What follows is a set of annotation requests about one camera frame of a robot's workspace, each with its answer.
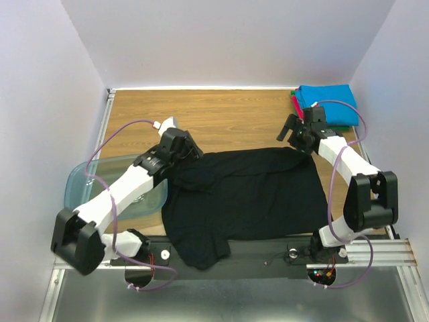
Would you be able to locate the clear blue plastic bin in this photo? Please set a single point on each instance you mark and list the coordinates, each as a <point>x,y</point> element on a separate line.
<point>80,188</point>

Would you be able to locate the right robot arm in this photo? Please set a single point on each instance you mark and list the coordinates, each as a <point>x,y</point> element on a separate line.
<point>372,198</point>

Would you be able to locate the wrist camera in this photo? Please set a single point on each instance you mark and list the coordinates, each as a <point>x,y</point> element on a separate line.
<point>314,115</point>
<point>174,139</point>

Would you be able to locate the folded green t-shirt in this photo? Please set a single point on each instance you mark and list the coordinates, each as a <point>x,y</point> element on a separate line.
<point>342,127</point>

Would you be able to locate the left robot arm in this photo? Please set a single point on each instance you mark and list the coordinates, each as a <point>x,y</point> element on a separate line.
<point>79,236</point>

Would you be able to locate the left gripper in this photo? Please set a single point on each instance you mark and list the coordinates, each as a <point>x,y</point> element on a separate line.
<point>184,162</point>

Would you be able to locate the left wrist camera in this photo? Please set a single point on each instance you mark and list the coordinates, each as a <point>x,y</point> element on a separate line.
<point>174,139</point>

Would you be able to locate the folded blue t-shirt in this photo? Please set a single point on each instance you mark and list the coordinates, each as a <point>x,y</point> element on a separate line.
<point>328,93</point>

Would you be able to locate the black t-shirt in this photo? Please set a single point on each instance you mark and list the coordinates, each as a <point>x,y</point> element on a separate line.
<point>243,195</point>

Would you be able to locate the folded red t-shirt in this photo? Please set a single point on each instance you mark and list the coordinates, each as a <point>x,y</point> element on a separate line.
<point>297,107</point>

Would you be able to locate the aluminium frame rail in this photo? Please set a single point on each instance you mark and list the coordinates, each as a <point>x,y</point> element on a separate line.
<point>378,251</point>

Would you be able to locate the left aluminium side rail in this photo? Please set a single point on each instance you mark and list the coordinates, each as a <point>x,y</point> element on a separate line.
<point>105,117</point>

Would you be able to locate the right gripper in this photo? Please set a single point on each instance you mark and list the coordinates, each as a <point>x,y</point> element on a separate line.
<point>294,127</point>

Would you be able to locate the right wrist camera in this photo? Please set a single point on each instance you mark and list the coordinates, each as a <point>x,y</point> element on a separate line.
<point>314,115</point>

